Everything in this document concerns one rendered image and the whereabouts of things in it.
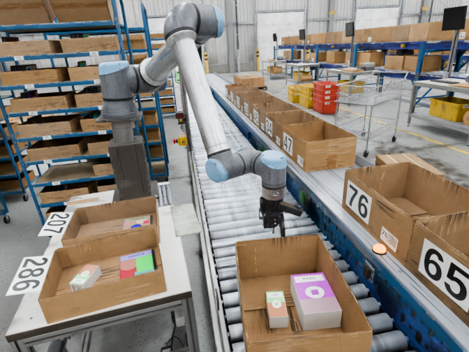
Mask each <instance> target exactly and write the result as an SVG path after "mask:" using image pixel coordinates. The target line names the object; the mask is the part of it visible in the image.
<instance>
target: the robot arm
mask: <svg viewBox="0 0 469 352"><path fill-rule="evenodd" d="M224 26H225V19H224V15H223V12H222V10H221V9H220V8H219V7H218V6H213V5H211V4H210V5H206V4H199V3H189V2H184V3H180V4H178V5H176V6H175V7H174V8H173V9H172V10H171V11H170V12H169V14H168V15H167V17H166V20H165V24H164V28H163V34H164V39H165V43H164V44H163V46H162V47H161V48H160V49H159V50H158V51H157V52H156V54H155V55H154V56H153V57H152V58H147V59H145V60H144V61H142V63H141V64H129V62H128V61H109V62H104V63H101V64H99V66H98V71H99V78H100V86H101V91H102V95H103V107H102V110H101V117H102V118H104V119H128V118H132V117H137V116H138V115H139V111H138V109H137V107H136V105H135V103H134V101H133V94H142V93H150V92H160V91H164V90H165V89H166V88H167V86H168V82H169V81H168V79H169V77H168V74H170V73H171V72H172V71H173V70H174V69H175V68H176V67H178V68H179V72H180V74H181V78H182V80H183V83H184V86H185V89H186V93H187V95H188V99H189V101H190V104H191V107H192V110H193V114H194V116H195V120H196V122H197V125H198V129H199V132H200V135H201V138H202V141H203V144H204V148H205V150H206V153H207V158H208V160H207V162H206V163H205V170H206V173H207V175H208V177H209V179H210V180H211V181H213V182H215V183H220V182H226V181H228V180H229V179H233V178H236V177H239V176H242V175H246V174H249V173H253V174H255V175H258V176H260V177H261V178H262V196H260V208H259V219H262V226H263V227H264V228H272V234H273V235H272V236H271V237H270V238H273V237H285V224H284V215H283V212H287V213H290V214H293V215H295V216H298V217H300V216H301V215H302V213H303V211H302V209H301V207H299V206H297V205H293V204H290V203H287V202H284V201H283V199H284V198H285V196H286V166H287V162H286V156H285V154H284V153H283V152H280V151H275V150H267V151H264V152H261V151H258V150H255V149H252V148H250V147H241V148H239V149H238V150H237V151H236V152H235V153H232V152H231V149H230V147H229V145H228V142H227V139H226V136H225V132H224V130H223V126H222V123H221V120H220V117H219V115H218V111H217V109H216V105H215V103H214V99H213V96H212V94H211V90H210V88H209V84H208V81H207V77H206V75H205V72H204V69H203V66H202V62H201V60H200V56H199V54H198V50H197V49H198V48H199V47H200V46H201V45H203V44H205V43H206V42H207V41H208V40H209V39H210V38H220V37H221V36H222V34H223V32H224ZM260 213H261V214H262V216H260ZM277 225H279V227H278V226H277Z"/></svg>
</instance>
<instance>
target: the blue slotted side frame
mask: <svg viewBox="0 0 469 352"><path fill-rule="evenodd" d="M209 88H211V87H210V86H209ZM210 90H212V91H213V92H214V99H215V100H216V101H217V102H218V104H219V105H220V106H221V107H222V109H224V111H225V112H226V114H227V115H228V116H229V117H230V119H231V120H232V121H233V122H234V124H235V125H236V126H237V128H239V130H240V131H241V133H242V135H244V136H245V138H247V140H248V130H249V131H250V132H251V144H252V146H253V149H255V150H258V151H260V146H261V143H262V144H263V145H264V147H265V151H267V150H271V149H270V148H269V147H268V146H267V145H266V144H265V142H264V141H263V140H262V139H261V138H260V137H259V136H258V135H257V134H256V133H255V132H254V131H253V130H252V129H251V128H250V127H249V126H248V125H247V124H246V122H245V121H244V120H243V119H242V118H241V117H240V116H239V115H238V114H237V113H236V112H235V111H234V110H233V109H232V108H231V107H230V106H229V105H228V104H227V103H226V102H225V101H224V100H223V99H222V98H221V97H220V96H219V95H218V94H217V93H216V92H215V91H214V90H213V89H212V88H211V89H210ZM212 91H211V94H212ZM289 174H290V176H289ZM287 181H288V183H287ZM286 187H287V190H288V192H290V193H291V195H292V197H295V199H294V200H296V201H297V203H299V205H300V206H301V208H304V210H302V211H305V212H306V214H308V215H309V217H307V218H311V220H312V221H314V223H313V225H316V226H317V227H318V228H319V229H320V230H319V231H318V232H319V233H323V235H324V236H327V239H325V241H329V242H330V243H331V244H333V245H334V247H332V250H337V252H338V254H341V257H339V258H340V261H341V260H344V261H345V262H346V263H347V264H349V265H350V267H349V268H348V272H349V271H353V272H354V273H355V274H356V276H357V275H358V276H359V279H358V280H357V284H363V285H365V287H366V288H368V289H369V292H368V297H367V298H375V299H376V300H377V302H380V304H381V306H380V311H379V312H378V314H381V313H386V314H388V315H389V317H390V318H392V319H394V322H393V328H392V329H391V330H389V331H387V332H391V331H395V330H400V331H401V332H402V333H403V334H404V335H405V336H408V338H409V340H408V347H407V349H405V350H402V352H406V351H412V350H414V351H417V352H451V351H452V352H466V351H465V350H464V349H463V348H462V347H461V346H460V345H459V344H458V343H457V342H456V341H455V340H454V339H453V338H452V337H451V336H450V335H449V334H448V333H447V331H446V330H445V329H444V328H443V327H442V326H441V325H440V324H439V323H438V322H437V321H436V320H435V319H434V318H433V317H432V316H431V315H430V314H429V313H428V312H427V310H425V308H423V306H421V305H420V303H418V301H416V299H414V298H413V296H411V294H410V293H409V292H408V291H407V290H406V289H405V288H404V287H403V286H402V285H401V284H400V283H399V282H398V281H397V280H396V279H395V278H394V277H393V275H392V274H391V273H390V272H389V271H388V270H387V269H386V268H385V267H384V266H383V265H382V264H381V263H380V262H379V261H378V260H377V259H376V258H375V257H374V255H373V254H372V253H371V252H370V251H369V250H368V249H367V248H366V247H365V246H364V245H363V244H362V243H361V242H360V241H359V240H358V239H357V238H356V237H355V236H354V235H353V234H352V233H351V232H350V231H349V230H348V229H347V228H346V227H345V226H344V225H343V224H342V223H341V222H340V221H339V220H338V218H337V217H336V216H335V215H334V214H333V213H332V212H331V211H330V210H329V209H328V208H327V207H326V206H325V205H324V204H323V203H322V202H321V201H320V199H319V198H318V197H317V196H316V195H315V194H314V193H313V192H312V191H311V190H310V189H309V188H308V187H307V186H306V185H305V184H304V183H303V182H302V181H301V180H300V179H299V178H298V176H296V175H295V174H294V173H293V172H292V171H291V169H289V167H287V166H286ZM301 187H302V188H303V189H304V190H305V191H306V192H307V194H308V208H307V209H306V207H305V206H304V205H302V204H301V203H300V201H299V192H300V191H301ZM311 199H312V202H311ZM316 205H318V206H319V207H318V208H317V206H316ZM313 211H314V215H313ZM323 212H324V213H323ZM319 218H320V222H319ZM329 219H330V222H329ZM325 224H326V230H325ZM336 226H337V230H336ZM332 233H333V237H332ZM344 236H345V239H344ZM339 241H340V246H339ZM353 245H354V249H353ZM347 252H348V255H347ZM363 255H364V259H362V256H363ZM366 260H367V261H368V262H369V264H370V265H371V266H372V267H373V266H374V267H375V271H374V275H373V283H371V282H370V281H369V280H368V281H367V280H366V277H365V276H364V275H363V269H364V265H365V261H366ZM356 261H357V266H356ZM385 280H387V283H386V285H385ZM377 285H378V291H376V287H377ZM398 295H400V299H398ZM389 299H390V300H391V302H390V306H389V304H388V303H389ZM406 304H407V305H406ZM414 310H415V312H416V314H415V317H414V316H413V315H412V314H413V311H414ZM403 315H404V316H405V318H404V322H403V321H402V317H403ZM422 321H423V322H422ZM431 329H432V331H433V336H431V335H430V331H431ZM418 333H419V334H420V335H421V337H420V340H419V341H418V339H417V336H418ZM441 342H442V344H441ZM427 347H428V348H427Z"/></svg>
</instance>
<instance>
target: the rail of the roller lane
mask: <svg viewBox="0 0 469 352"><path fill-rule="evenodd" d="M188 156H189V162H190V167H191V177H192V182H193V191H194V197H195V206H196V212H197V217H198V221H199V224H200V227H201V230H202V232H200V241H201V247H202V256H203V261H204V271H205V277H206V282H207V291H208V296H209V306H210V312H211V321H212V326H213V331H214V341H215V346H216V352H231V350H230V344H229V340H228V333H227V329H226V324H225V318H224V313H223V307H222V303H221V296H220V292H219V287H218V281H217V276H216V270H215V266H214V259H213V255H212V250H211V244H210V239H209V233H208V229H207V222H206V218H205V213H204V207H203V202H202V196H201V192H200V185H199V181H198V174H197V170H196V165H195V159H194V155H193V152H192V154H191V152H188ZM215 288H217V292H218V296H219V302H220V306H219V308H220V310H218V317H217V311H216V298H215Z"/></svg>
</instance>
